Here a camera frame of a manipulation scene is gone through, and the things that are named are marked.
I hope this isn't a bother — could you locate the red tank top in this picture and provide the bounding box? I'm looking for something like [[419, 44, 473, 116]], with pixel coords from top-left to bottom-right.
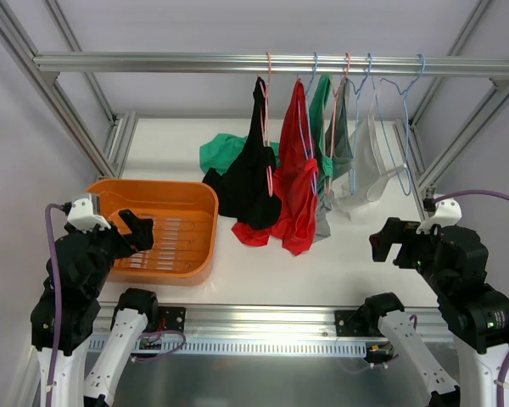
[[232, 79, 318, 255]]

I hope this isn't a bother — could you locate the blue hanger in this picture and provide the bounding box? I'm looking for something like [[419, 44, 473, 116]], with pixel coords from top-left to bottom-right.
[[350, 53, 372, 195], [295, 52, 320, 196], [379, 53, 426, 196]]

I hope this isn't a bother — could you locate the green tank top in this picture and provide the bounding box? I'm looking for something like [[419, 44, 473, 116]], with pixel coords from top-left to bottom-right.
[[199, 75, 339, 196]]

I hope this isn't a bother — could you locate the black tank top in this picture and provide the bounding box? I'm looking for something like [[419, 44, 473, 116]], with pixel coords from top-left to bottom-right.
[[203, 77, 282, 230]]

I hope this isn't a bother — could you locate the pink hanger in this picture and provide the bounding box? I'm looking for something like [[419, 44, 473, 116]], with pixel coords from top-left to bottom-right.
[[322, 53, 351, 194], [260, 51, 273, 197]]

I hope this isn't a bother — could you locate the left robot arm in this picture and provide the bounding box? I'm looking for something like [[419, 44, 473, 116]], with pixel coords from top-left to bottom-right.
[[31, 203, 159, 406]]

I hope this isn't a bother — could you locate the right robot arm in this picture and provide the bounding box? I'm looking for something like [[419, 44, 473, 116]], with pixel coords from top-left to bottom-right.
[[356, 217, 509, 406]]

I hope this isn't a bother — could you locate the white tank top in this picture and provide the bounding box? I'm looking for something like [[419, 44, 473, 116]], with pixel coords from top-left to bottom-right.
[[333, 81, 407, 221]]

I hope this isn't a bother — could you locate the grey tank top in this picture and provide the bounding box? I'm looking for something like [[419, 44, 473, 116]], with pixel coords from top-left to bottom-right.
[[314, 85, 352, 243]]

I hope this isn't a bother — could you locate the orange plastic basket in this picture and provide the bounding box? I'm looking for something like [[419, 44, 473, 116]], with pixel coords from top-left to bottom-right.
[[87, 179, 218, 287]]

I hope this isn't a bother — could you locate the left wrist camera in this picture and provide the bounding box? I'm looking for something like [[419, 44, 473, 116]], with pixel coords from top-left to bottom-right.
[[67, 192, 111, 232]]

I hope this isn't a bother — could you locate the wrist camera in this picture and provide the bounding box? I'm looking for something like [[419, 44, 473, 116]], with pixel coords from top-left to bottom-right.
[[67, 192, 111, 232], [417, 197, 462, 234]]

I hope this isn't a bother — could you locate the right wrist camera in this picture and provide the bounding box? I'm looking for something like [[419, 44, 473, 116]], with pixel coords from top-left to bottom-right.
[[417, 197, 462, 234]]

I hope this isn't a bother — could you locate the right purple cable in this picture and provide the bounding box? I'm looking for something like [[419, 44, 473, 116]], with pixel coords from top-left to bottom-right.
[[432, 189, 509, 215]]

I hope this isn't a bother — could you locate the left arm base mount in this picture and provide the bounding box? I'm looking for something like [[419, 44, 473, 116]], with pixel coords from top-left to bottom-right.
[[157, 306, 187, 332]]

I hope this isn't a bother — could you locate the white slotted cable duct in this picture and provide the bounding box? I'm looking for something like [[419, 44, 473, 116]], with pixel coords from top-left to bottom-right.
[[89, 336, 367, 358]]

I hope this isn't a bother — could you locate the aluminium hanging rail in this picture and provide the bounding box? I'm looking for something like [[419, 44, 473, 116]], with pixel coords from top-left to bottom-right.
[[33, 52, 509, 79]]

